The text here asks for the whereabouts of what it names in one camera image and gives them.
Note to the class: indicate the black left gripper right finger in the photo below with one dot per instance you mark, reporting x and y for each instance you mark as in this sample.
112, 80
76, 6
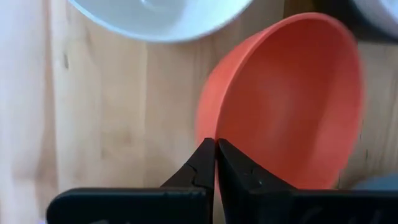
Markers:
280, 208

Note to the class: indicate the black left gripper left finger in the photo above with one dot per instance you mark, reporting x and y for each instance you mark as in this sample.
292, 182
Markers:
140, 207

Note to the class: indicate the blue-grey bowl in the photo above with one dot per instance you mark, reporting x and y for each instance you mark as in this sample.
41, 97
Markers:
379, 183

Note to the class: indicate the orange bowl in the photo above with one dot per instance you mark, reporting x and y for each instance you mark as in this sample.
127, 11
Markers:
289, 102

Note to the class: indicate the white bowl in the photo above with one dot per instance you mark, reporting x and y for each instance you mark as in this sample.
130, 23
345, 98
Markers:
161, 21
385, 12

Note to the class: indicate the black bowl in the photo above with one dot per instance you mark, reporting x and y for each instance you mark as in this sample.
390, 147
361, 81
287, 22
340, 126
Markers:
332, 15

